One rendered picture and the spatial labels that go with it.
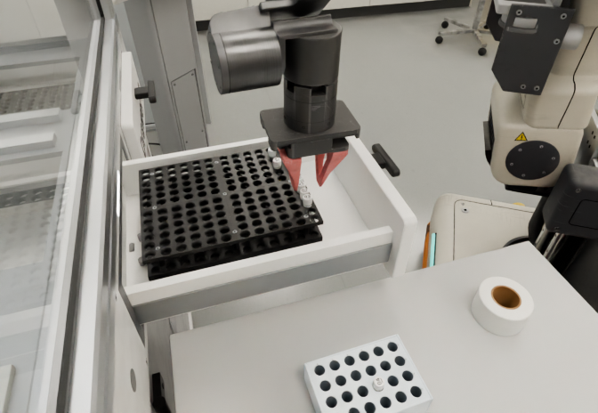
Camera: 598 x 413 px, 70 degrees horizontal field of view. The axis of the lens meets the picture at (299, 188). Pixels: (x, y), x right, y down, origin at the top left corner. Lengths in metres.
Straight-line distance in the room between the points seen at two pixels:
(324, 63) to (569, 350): 0.49
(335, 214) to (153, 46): 0.99
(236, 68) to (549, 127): 0.75
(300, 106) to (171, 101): 1.13
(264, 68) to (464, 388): 0.44
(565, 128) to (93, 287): 0.89
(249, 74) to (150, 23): 1.06
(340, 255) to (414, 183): 1.54
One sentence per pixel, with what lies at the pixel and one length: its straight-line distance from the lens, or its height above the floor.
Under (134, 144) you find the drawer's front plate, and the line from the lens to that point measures 0.74.
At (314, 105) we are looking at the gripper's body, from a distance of 0.45.
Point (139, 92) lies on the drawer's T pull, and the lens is 0.85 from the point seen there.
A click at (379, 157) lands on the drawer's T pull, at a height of 0.91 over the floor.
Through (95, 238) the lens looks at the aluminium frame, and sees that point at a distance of 0.45.
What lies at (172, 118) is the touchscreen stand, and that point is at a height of 0.49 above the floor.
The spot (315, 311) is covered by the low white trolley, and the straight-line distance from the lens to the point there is 0.63.
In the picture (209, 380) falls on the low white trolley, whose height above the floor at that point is 0.76.
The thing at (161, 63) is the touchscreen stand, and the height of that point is 0.69.
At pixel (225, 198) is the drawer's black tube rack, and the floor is 0.90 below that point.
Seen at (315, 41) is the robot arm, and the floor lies 1.13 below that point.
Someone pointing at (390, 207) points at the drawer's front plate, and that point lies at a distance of 0.55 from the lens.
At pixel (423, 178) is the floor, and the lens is 2.10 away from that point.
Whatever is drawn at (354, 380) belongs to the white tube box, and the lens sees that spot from 0.57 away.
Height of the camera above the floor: 1.29
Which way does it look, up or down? 41 degrees down
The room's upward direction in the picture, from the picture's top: straight up
